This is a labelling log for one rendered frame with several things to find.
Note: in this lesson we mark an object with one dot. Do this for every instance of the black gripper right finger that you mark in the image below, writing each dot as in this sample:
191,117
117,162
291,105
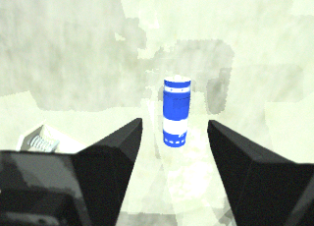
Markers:
263,188

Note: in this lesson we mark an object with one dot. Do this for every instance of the blue and white battery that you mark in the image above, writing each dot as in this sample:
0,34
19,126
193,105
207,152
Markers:
176,98

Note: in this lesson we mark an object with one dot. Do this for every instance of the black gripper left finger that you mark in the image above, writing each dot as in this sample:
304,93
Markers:
97,176

